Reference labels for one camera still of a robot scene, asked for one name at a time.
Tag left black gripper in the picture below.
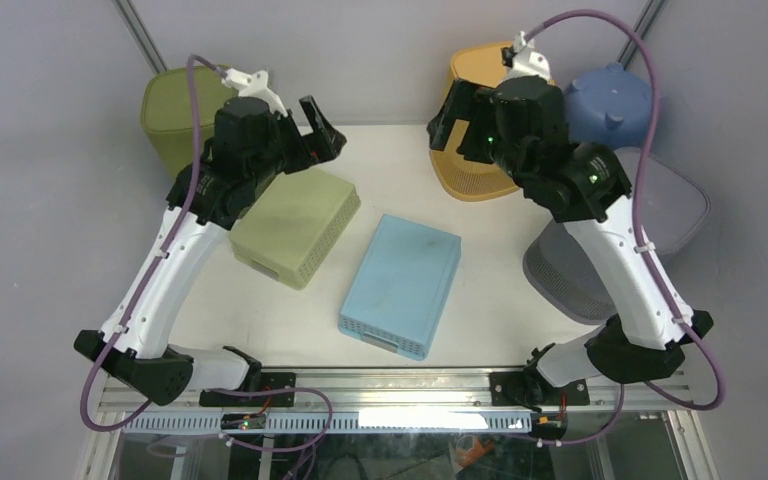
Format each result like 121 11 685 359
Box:
247 95 346 187

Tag orange mesh basket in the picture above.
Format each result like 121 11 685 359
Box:
429 41 518 202

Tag light green shallow crate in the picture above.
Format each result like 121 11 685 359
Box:
230 169 361 290

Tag blue plastic bucket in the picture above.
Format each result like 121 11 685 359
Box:
564 62 655 150

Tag olive green mesh basket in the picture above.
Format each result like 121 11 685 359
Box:
140 66 236 178

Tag light blue crate underneath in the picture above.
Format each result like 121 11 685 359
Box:
338 214 462 361

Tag grey mesh basket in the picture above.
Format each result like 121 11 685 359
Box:
522 154 710 325

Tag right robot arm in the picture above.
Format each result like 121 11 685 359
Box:
427 76 713 407

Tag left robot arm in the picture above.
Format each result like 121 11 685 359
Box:
73 96 346 406

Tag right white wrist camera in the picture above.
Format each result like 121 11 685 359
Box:
501 31 553 83

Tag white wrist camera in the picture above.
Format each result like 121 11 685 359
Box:
501 31 553 83
221 68 288 117

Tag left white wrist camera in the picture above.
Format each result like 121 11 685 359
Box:
221 68 288 117

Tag aluminium mounting rail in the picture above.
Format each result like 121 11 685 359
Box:
98 366 692 412

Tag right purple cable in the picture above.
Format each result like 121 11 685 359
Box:
523 9 727 413

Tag white slotted cable duct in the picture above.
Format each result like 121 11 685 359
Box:
124 407 532 435

